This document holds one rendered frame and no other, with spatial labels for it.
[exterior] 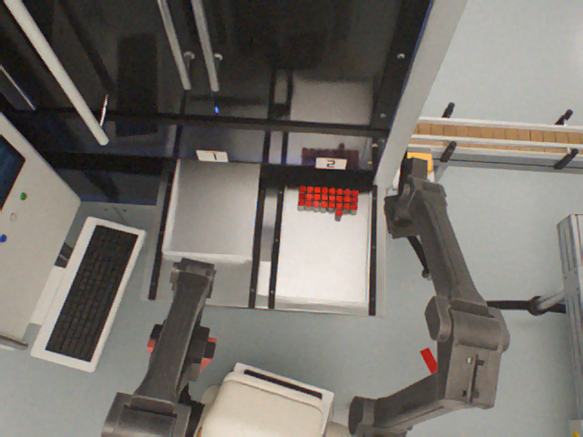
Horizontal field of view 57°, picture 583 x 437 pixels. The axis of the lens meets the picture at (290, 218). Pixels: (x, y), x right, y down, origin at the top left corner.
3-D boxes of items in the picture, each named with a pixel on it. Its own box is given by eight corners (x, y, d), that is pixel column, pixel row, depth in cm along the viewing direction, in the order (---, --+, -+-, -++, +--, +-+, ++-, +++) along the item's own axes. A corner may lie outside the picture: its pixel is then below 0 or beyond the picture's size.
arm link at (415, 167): (403, 194, 107) (444, 203, 108) (409, 142, 111) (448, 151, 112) (383, 210, 119) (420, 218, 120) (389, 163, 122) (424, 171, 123)
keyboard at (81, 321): (97, 225, 169) (95, 222, 167) (138, 235, 168) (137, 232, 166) (46, 350, 155) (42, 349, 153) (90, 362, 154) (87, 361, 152)
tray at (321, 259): (285, 189, 165) (285, 185, 162) (370, 196, 165) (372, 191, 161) (275, 298, 153) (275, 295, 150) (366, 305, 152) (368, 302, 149)
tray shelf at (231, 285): (166, 154, 172) (165, 151, 170) (384, 167, 170) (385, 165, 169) (140, 300, 155) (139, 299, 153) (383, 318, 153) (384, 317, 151)
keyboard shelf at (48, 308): (66, 212, 174) (63, 208, 171) (148, 232, 171) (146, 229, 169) (6, 349, 158) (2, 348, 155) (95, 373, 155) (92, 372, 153)
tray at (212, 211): (180, 152, 170) (178, 147, 167) (262, 157, 170) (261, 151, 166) (164, 254, 158) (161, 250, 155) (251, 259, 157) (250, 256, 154)
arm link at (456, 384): (446, 399, 70) (516, 411, 72) (444, 301, 77) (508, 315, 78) (346, 438, 109) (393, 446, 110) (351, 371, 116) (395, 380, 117)
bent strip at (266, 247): (261, 248, 159) (260, 241, 153) (271, 248, 158) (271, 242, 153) (257, 294, 153) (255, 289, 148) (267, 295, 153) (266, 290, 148)
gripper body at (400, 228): (409, 195, 128) (415, 184, 121) (418, 235, 125) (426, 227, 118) (383, 198, 128) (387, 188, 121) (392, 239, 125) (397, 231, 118)
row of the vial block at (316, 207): (297, 205, 163) (297, 198, 159) (356, 209, 163) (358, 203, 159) (297, 211, 163) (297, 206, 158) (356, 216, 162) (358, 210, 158)
